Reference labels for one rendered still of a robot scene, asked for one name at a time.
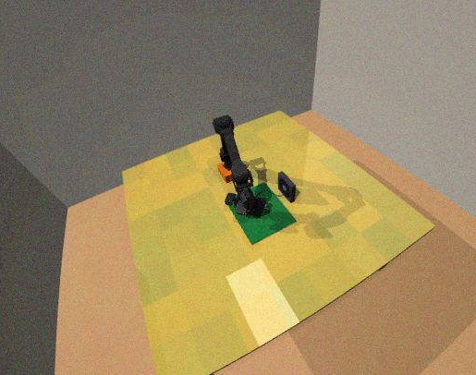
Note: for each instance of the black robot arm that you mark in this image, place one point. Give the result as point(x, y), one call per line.
point(224, 127)

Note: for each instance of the green circuit board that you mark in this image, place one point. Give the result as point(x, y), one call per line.
point(261, 224)

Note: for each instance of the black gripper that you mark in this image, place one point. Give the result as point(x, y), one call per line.
point(230, 197)

